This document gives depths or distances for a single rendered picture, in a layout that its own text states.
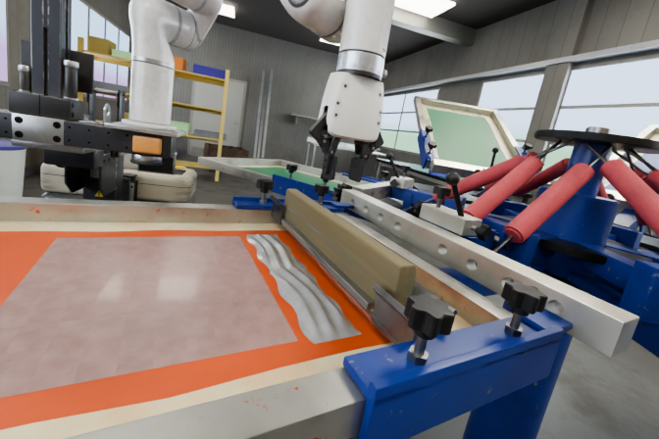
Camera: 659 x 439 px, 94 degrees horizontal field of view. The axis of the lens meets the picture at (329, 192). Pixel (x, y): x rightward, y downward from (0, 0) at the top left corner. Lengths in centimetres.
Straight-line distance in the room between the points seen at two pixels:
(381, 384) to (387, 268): 15
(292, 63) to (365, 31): 878
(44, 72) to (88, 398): 80
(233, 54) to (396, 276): 892
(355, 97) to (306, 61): 887
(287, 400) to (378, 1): 50
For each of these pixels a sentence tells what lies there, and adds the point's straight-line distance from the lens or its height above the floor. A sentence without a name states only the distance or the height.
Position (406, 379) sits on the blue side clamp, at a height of 101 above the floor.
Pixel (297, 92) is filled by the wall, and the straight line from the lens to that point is 920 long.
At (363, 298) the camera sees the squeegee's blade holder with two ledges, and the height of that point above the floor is 99.
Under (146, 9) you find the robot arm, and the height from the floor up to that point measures 141.
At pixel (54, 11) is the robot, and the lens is 102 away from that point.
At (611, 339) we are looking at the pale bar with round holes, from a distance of 54.
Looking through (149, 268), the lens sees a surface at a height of 96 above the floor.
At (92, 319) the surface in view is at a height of 96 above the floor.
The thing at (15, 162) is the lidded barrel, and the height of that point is 44.
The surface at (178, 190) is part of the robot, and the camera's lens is 147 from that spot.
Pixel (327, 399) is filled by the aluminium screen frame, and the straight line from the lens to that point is 30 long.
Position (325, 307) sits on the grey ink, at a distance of 47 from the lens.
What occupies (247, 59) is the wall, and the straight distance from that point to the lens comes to 916.
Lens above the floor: 120
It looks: 11 degrees down
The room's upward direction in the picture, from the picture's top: 10 degrees clockwise
